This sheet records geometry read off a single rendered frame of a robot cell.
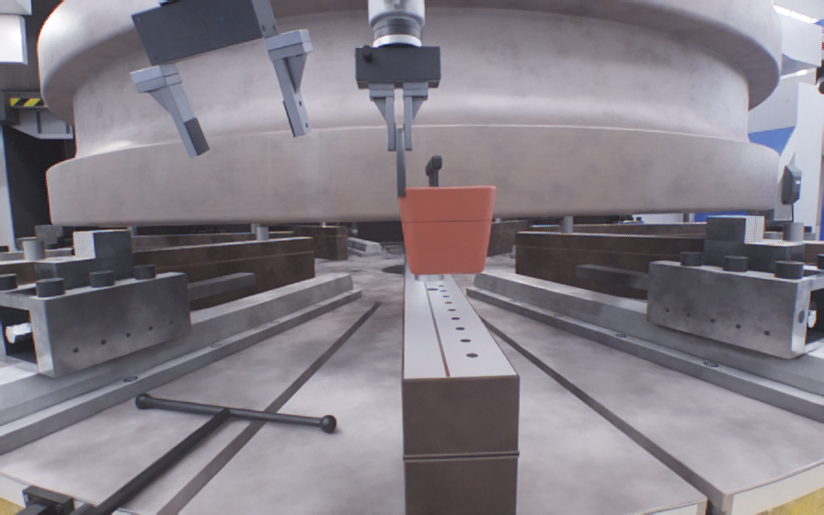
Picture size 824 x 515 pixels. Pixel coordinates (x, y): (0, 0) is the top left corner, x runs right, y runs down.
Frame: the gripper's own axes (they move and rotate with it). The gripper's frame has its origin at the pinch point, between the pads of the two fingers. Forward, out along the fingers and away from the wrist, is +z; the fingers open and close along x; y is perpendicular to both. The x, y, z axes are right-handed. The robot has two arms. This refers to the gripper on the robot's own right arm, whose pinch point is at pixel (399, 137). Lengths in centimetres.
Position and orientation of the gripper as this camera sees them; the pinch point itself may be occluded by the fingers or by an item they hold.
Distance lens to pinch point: 66.6
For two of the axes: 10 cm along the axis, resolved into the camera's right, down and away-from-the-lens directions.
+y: 0.4, 1.2, -9.9
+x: 10.0, -0.3, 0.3
